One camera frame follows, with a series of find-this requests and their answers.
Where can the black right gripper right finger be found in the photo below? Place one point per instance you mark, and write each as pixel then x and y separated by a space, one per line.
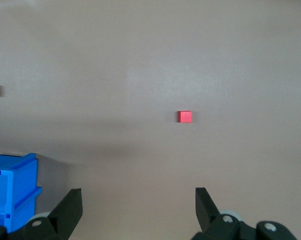
pixel 208 215

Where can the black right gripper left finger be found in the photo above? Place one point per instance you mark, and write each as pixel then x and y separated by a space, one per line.
pixel 63 217

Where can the small red cube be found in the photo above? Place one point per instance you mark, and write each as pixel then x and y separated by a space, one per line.
pixel 185 117

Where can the blue plastic storage bin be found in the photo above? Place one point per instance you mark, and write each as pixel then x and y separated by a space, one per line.
pixel 13 190

